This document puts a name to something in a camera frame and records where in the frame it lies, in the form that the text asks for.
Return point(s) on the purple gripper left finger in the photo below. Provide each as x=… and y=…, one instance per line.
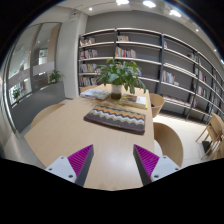
x=75, y=167

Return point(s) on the zigzag patterned folded towel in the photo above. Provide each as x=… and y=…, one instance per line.
x=118, y=119

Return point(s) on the wooden chair near right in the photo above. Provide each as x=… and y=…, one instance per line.
x=169, y=142

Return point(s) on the potted plant behind glass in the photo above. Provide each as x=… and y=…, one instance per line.
x=16, y=93

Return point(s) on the large grey bookshelf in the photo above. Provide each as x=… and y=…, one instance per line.
x=192, y=84

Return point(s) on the green potted plant in vase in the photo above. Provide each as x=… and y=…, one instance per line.
x=120, y=75

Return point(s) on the small potted plant on ledge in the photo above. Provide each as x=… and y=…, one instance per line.
x=55, y=76

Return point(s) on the yellow book on table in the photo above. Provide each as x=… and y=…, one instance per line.
x=134, y=101

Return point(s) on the wooden chair far right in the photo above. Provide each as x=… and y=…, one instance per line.
x=157, y=103

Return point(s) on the stack of magazines on table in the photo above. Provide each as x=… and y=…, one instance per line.
x=95, y=94

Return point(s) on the wooden chair by bookshelf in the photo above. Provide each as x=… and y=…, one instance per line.
x=215, y=129

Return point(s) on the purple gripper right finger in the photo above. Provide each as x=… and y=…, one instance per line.
x=152, y=167

